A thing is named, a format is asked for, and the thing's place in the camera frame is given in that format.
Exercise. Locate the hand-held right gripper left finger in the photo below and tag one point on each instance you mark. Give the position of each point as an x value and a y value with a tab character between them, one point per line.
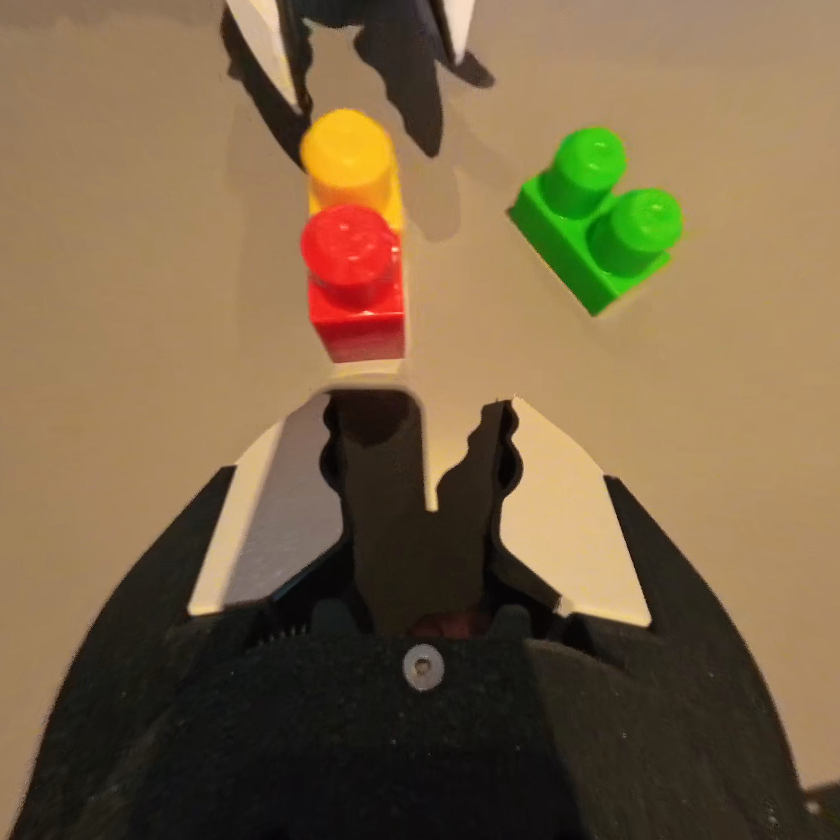
275	518

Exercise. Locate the yellow one-stud block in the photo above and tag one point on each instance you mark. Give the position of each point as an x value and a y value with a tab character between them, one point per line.
348	157

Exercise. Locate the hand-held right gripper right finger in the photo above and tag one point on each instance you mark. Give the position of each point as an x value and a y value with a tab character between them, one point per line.
564	531

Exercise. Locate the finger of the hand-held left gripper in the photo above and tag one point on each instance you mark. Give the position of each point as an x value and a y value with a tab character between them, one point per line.
459	19
259	26

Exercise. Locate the green two-stud block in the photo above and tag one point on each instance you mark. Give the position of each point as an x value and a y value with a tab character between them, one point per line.
577	262

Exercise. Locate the red one-stud block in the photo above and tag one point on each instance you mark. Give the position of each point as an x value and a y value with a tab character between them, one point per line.
358	321

